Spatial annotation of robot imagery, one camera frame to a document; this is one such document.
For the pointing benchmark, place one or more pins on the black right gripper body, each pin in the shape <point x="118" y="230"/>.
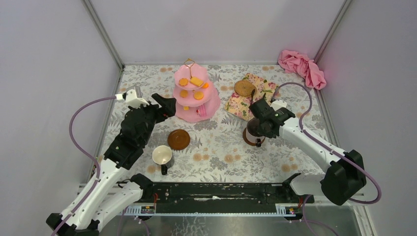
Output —
<point x="262" y="131"/>

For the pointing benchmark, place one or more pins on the brown saucer right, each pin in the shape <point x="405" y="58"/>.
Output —
<point x="252" y="140"/>

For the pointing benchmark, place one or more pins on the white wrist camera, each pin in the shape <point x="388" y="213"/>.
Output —
<point x="133" y="97"/>
<point x="278" y="104"/>

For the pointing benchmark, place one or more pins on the brown saucer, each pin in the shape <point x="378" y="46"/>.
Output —
<point x="178" y="139"/>
<point x="252" y="140"/>

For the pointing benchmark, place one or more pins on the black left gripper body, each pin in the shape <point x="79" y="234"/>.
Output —
<point x="156" y="109"/>

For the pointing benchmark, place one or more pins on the floral tablecloth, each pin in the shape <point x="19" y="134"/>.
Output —
<point x="217" y="152"/>

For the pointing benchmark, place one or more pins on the round woven brown coaster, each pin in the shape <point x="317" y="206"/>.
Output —
<point x="244" y="88"/>

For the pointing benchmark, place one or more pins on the small orange cookie toy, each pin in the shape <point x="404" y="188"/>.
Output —
<point x="198" y="95"/>

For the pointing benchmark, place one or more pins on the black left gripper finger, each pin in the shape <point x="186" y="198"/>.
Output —
<point x="164" y="113"/>
<point x="163" y="102"/>

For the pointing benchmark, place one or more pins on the crumpled pink cloth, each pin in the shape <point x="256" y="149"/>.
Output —
<point x="301" y="64"/>

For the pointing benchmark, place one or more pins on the cream mug black handle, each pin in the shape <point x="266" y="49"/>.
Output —
<point x="163" y="157"/>

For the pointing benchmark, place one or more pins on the pink cake slice toy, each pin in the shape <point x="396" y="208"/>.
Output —
<point x="201" y="111"/>

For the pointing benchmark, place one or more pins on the brown saucer left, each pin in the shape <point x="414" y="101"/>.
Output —
<point x="178" y="139"/>

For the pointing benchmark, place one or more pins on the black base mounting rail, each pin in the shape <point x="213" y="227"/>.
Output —
<point x="220" y="199"/>

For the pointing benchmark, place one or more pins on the round orange cookie toy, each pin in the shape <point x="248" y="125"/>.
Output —
<point x="183" y="93"/>

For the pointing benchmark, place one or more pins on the orange flower cookie toy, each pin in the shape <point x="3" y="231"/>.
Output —
<point x="183" y="82"/>

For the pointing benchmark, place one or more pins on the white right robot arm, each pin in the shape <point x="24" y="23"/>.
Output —
<point x="340" y="179"/>

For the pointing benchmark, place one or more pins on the mauve mug black handle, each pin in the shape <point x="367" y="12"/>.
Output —
<point x="253" y="126"/>

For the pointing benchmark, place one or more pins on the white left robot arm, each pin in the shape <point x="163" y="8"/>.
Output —
<point x="89" y="212"/>

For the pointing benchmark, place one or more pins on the floral rectangular serving tray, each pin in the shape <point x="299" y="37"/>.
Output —
<point x="239" y="105"/>

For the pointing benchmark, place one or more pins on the pink three-tier cake stand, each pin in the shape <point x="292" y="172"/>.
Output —
<point x="211" y="100"/>

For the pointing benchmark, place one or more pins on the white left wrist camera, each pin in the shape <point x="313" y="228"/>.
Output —
<point x="133" y="97"/>

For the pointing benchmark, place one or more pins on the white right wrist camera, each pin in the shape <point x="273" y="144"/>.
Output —
<point x="278" y="104"/>

